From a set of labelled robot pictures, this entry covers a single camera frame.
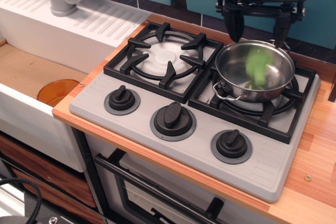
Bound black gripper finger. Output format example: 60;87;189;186
274;12;291;48
223;5;245;42

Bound green toy broccoli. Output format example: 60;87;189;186
245;47;274;86

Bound black middle stove knob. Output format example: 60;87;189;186
150;102;197;142

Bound black stove knob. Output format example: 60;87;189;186
150;102;197;142
104;85;141;116
211;130;253;165

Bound black right stove knob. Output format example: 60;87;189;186
211;130;253;165

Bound black left stove knob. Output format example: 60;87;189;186
104;85;141;116

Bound grey toy stove top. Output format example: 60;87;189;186
68;21;321;204

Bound black left burner grate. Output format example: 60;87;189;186
103;22;223;103

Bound black burner grate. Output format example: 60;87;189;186
188;66;320;144
103;22;223;103

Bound black right burner grate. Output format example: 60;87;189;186
188;66;320;144

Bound white toy sink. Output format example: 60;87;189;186
1;0;150;172

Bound orange plastic bowl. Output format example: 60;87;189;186
37;79;79;107

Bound toy oven door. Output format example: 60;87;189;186
86;135;272;223

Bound wooden drawer fronts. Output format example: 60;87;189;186
1;132;104;223

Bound steel pot with handles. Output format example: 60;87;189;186
213;40;295;103

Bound black oven door handle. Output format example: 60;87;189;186
94;149;224;223

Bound black cable bottom left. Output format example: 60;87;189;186
0;178;43;224

